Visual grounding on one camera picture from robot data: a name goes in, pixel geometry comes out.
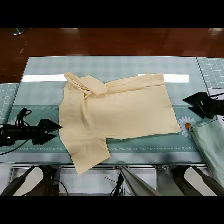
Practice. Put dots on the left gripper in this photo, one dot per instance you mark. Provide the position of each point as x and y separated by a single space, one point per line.
20 133

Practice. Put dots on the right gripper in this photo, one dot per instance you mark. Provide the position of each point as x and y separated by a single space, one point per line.
213 106

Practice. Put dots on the beige T-shirt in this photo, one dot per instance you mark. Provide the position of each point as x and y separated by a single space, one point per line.
126 113

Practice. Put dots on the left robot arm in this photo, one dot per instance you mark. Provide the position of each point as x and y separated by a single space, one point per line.
20 183

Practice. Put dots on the pale green garment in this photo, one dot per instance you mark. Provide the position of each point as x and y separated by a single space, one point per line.
210 146

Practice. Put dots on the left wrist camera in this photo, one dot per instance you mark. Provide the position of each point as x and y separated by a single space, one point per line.
23 117

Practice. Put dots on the silver frame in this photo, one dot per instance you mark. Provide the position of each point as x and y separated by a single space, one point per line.
93 181

